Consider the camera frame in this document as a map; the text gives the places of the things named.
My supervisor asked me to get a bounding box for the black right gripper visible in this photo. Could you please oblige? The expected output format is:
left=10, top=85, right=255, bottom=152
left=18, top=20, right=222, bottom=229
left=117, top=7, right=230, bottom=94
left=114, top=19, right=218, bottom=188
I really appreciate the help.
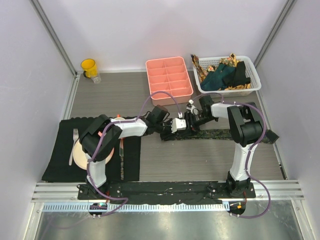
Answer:
left=178, top=111, right=216, bottom=138

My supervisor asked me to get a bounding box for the dark patterned necktie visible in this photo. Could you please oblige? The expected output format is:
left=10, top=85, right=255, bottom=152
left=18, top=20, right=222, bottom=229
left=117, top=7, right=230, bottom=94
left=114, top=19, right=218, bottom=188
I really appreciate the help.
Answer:
left=160, top=129, right=280, bottom=144

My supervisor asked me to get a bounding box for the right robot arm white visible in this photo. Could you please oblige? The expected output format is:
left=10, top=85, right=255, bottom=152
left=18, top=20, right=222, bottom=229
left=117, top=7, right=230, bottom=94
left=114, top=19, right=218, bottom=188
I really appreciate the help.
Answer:
left=184, top=95, right=267, bottom=198

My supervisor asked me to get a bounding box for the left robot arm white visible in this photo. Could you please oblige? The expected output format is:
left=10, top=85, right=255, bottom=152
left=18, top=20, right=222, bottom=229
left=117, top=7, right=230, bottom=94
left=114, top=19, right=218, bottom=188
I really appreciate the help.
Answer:
left=79, top=105, right=170, bottom=200

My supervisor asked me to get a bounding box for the yellow floral tie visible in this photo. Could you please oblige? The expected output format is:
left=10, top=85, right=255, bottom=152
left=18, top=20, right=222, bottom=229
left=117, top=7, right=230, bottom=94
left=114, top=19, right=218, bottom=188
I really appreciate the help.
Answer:
left=191, top=53, right=251, bottom=91

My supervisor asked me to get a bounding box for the pink divided organizer tray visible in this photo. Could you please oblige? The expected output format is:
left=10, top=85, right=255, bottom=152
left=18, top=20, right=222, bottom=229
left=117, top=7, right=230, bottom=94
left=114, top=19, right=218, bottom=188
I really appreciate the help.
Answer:
left=145, top=56, right=194, bottom=106

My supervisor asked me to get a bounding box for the teal green tie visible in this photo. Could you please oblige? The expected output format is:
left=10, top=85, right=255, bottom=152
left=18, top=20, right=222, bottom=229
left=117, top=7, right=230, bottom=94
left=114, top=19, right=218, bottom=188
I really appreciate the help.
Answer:
left=200, top=63, right=235, bottom=92

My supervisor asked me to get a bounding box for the black scalloped placemat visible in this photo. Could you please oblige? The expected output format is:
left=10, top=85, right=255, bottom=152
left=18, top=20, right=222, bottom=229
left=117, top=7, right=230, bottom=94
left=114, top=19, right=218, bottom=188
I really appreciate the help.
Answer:
left=41, top=117, right=141, bottom=183

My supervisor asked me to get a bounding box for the black tie in basket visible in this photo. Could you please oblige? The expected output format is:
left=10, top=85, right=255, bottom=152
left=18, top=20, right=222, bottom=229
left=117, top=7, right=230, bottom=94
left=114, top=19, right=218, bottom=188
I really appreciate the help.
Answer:
left=222, top=61, right=251, bottom=88

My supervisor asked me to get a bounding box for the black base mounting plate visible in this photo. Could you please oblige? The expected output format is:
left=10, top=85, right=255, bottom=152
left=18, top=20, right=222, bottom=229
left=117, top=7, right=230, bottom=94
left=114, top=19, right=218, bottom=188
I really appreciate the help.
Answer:
left=77, top=180, right=256, bottom=206

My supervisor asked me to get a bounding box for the white plastic basket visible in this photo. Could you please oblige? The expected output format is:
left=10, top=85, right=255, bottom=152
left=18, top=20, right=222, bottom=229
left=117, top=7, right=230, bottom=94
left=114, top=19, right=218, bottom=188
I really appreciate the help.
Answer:
left=190, top=53, right=262, bottom=97

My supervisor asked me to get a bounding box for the clear small glass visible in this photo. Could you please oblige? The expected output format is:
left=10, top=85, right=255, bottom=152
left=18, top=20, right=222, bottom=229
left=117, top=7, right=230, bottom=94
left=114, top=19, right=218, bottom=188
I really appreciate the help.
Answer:
left=91, top=74, right=101, bottom=84

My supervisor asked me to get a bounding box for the pink and cream plate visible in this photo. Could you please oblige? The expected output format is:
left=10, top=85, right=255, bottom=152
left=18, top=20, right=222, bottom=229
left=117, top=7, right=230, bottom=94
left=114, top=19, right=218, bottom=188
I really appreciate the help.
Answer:
left=72, top=136, right=116, bottom=170

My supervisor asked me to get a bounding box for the silver fork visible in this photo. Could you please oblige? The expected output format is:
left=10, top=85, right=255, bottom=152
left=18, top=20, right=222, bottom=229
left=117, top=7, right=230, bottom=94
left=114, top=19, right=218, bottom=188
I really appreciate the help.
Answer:
left=68, top=128, right=79, bottom=166

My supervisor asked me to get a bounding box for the yellow plastic cup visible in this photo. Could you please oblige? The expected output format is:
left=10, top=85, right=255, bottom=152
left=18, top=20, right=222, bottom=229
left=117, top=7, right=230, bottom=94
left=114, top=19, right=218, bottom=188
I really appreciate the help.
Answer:
left=80, top=58, right=98, bottom=78

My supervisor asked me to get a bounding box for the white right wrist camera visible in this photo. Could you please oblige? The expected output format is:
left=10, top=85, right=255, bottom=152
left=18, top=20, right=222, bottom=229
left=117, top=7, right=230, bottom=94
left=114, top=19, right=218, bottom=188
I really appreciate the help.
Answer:
left=186, top=99, right=200, bottom=116

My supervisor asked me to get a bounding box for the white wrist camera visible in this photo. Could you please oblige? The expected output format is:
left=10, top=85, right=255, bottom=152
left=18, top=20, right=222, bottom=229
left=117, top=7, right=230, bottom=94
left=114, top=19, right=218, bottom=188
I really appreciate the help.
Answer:
left=186, top=99, right=200, bottom=116
left=171, top=118, right=187, bottom=133

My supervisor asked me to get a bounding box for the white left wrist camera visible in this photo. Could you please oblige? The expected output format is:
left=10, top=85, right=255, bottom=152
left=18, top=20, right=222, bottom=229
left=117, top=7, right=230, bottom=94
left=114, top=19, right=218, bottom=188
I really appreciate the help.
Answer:
left=171, top=118, right=187, bottom=133

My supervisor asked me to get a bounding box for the knife with patterned handle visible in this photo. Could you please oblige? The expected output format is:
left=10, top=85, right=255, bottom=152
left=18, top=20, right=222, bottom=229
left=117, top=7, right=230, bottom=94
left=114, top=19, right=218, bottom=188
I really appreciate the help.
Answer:
left=119, top=138, right=124, bottom=181

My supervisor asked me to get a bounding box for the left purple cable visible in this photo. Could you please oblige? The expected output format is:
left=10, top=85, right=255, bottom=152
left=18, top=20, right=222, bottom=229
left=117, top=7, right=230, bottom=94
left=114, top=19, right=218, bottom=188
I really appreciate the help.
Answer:
left=86, top=91, right=183, bottom=230

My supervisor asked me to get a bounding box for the aluminium frame rail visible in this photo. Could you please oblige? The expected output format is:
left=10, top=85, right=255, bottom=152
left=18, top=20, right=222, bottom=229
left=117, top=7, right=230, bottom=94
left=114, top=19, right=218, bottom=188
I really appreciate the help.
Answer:
left=31, top=180, right=304, bottom=215

